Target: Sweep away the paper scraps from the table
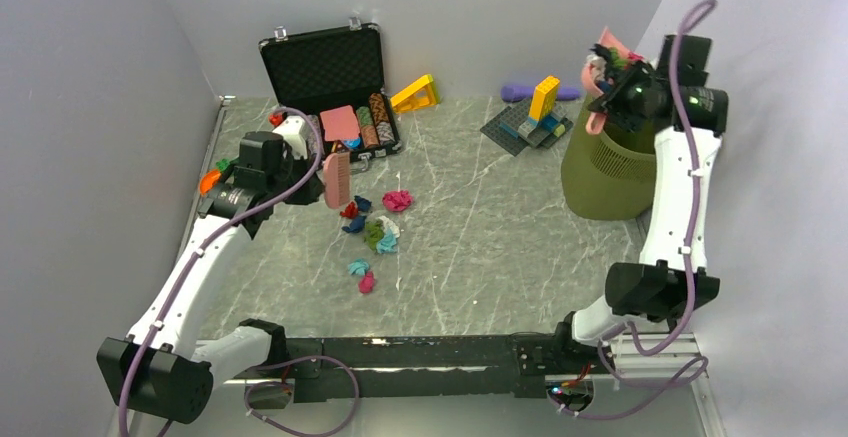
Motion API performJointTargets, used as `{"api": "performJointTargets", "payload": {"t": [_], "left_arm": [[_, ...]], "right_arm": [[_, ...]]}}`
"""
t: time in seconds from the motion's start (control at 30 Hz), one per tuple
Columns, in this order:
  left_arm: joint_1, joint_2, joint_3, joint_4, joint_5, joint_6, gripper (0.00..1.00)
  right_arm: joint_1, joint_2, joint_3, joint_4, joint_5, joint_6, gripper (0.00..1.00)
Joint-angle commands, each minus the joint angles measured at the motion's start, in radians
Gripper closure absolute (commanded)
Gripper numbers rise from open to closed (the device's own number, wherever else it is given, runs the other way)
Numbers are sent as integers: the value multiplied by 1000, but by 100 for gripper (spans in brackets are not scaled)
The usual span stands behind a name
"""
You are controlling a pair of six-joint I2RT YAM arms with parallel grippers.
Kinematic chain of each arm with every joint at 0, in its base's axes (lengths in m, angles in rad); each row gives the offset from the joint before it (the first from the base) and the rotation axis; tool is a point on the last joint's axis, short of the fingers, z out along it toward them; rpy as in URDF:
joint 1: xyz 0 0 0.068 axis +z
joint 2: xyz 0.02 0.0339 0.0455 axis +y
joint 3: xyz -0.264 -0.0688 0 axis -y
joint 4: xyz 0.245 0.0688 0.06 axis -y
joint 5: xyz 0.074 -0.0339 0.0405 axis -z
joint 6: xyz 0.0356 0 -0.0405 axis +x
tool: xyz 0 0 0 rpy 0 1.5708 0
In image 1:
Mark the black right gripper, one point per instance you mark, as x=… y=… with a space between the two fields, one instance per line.
x=613 y=101

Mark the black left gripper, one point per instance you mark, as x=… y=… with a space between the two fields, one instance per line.
x=313 y=188

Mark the pink dustpan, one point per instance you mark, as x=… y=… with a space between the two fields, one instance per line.
x=596 y=83

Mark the pink hand brush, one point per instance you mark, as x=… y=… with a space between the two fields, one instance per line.
x=337 y=177

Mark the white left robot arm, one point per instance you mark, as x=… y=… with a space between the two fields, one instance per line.
x=239 y=196

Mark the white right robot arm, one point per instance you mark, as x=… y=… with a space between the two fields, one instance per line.
x=670 y=279

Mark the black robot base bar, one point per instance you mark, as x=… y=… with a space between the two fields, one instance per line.
x=522 y=365

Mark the green paper scrap centre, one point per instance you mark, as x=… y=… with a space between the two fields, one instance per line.
x=618 y=61

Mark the green paper scrap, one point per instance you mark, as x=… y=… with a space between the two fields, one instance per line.
x=618 y=61
x=373 y=233

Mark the white twisted paper scrap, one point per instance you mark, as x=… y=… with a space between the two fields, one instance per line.
x=595 y=63

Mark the black paper scrap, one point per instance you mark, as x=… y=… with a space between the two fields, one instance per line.
x=603 y=52

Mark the pink playing card deck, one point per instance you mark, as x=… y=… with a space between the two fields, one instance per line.
x=340 y=124

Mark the orange horseshoe toy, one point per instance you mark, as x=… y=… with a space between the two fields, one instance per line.
x=208 y=181

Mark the red paper scrap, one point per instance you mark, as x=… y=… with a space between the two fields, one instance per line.
x=351 y=211

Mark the olive green waste basket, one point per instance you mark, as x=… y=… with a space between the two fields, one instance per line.
x=609 y=176

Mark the dark blue scrap by case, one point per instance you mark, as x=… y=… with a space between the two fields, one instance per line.
x=363 y=204

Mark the dark blue scrap far left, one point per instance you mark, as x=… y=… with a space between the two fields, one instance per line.
x=356 y=225

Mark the yellow orange brick tower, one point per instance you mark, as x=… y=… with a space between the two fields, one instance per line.
x=543 y=99

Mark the green paper scrap left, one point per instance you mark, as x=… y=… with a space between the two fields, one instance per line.
x=373 y=233

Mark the black poker chip case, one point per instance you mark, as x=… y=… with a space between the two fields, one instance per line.
x=330 y=68

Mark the pink paper scrap by case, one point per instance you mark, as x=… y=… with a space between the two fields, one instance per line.
x=397 y=201

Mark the light blue scrap right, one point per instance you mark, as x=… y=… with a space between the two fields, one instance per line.
x=359 y=267

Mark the light blue scrap on brush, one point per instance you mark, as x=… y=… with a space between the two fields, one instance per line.
x=388 y=244

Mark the purple cylinder toy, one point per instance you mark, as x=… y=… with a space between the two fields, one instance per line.
x=513 y=92

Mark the grey brick baseplate model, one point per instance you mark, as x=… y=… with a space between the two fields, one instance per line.
x=513 y=131

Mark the pink paper scrap near edge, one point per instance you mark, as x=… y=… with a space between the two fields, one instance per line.
x=367 y=283

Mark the yellow triangular toy block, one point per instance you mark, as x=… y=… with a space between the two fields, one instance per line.
x=421 y=93

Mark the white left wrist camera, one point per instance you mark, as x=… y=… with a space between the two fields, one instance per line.
x=295 y=130

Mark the aluminium frame rail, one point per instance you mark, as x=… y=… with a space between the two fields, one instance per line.
x=145 y=371

